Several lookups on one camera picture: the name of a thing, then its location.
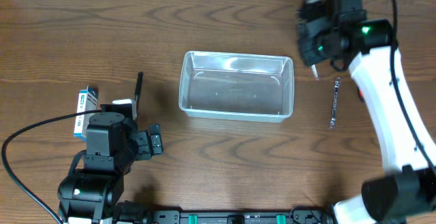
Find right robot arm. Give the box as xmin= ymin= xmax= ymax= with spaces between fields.
xmin=297 ymin=0 xmax=435 ymax=223

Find clear plastic container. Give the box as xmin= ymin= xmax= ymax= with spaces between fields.
xmin=178 ymin=51 xmax=294 ymax=123

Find black cable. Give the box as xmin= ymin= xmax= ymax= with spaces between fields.
xmin=1 ymin=109 xmax=103 ymax=224
xmin=302 ymin=0 xmax=436 ymax=170

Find silver ratchet wrench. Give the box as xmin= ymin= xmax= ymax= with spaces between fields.
xmin=329 ymin=78 xmax=341 ymax=129

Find left black cable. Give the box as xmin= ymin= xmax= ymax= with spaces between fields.
xmin=1 ymin=109 xmax=103 ymax=224

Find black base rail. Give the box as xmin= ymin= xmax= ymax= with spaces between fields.
xmin=151 ymin=206 xmax=337 ymax=224

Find right black cable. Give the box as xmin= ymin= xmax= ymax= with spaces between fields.
xmin=302 ymin=0 xmax=436 ymax=170

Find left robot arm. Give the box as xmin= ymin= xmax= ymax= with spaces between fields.
xmin=58 ymin=112 xmax=164 ymax=223

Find red black cutting pliers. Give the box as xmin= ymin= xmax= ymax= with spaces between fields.
xmin=357 ymin=88 xmax=364 ymax=103

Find blue white cardboard box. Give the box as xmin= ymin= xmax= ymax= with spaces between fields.
xmin=74 ymin=85 xmax=98 ymax=142

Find black yellow precision screwdriver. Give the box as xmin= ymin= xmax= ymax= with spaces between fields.
xmin=311 ymin=65 xmax=319 ymax=80

